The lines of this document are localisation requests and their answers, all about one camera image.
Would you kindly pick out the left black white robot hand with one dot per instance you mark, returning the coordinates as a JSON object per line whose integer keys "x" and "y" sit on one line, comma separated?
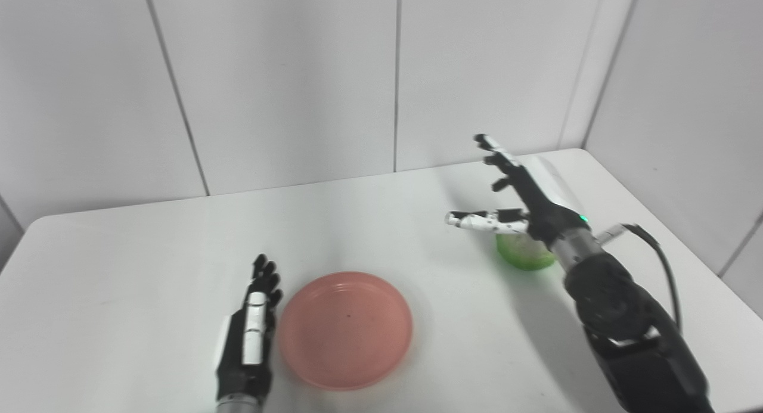
{"x": 247, "y": 353}

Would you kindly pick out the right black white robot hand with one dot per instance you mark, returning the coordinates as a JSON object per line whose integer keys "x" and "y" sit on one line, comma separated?
{"x": 545, "y": 207}

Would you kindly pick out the green white cabbage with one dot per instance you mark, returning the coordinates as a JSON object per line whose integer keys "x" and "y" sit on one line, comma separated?
{"x": 524, "y": 257}

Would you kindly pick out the pink round plate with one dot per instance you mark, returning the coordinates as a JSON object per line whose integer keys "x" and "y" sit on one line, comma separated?
{"x": 346, "y": 332}

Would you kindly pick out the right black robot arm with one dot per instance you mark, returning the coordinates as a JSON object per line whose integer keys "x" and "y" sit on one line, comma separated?
{"x": 632, "y": 323}

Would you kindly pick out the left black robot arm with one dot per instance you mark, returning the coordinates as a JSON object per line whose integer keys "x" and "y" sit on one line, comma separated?
{"x": 238, "y": 406}

